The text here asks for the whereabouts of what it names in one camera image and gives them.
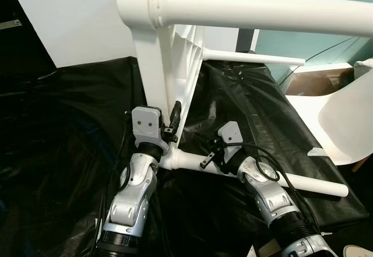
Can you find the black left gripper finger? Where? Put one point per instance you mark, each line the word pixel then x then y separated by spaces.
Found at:
pixel 175 116

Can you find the white plastic table top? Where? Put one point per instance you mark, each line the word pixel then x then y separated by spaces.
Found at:
pixel 154 64

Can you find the white tapered plastic table leg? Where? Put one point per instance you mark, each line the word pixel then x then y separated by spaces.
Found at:
pixel 256 59
pixel 262 9
pixel 315 184

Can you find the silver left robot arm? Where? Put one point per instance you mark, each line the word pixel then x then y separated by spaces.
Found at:
pixel 131 199

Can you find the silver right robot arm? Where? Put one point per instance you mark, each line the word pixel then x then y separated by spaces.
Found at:
pixel 274 199

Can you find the black plastic sheet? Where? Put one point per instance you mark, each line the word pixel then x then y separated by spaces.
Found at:
pixel 280 123

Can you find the brown cardboard box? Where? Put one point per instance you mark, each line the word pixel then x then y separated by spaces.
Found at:
pixel 315 82

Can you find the white plastic shell chair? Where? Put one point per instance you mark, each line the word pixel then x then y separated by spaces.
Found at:
pixel 344 123

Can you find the large white board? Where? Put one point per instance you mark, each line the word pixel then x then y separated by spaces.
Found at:
pixel 76 24

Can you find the person's white shoe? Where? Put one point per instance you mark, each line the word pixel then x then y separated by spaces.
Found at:
pixel 358 251

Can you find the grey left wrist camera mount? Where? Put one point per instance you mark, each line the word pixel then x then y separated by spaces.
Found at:
pixel 147 126

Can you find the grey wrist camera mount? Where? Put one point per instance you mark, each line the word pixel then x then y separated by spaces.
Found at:
pixel 230 134
pixel 147 126

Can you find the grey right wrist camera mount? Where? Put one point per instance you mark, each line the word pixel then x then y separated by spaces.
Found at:
pixel 230 134

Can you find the small grey wall plate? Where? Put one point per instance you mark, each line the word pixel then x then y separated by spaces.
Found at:
pixel 10 24

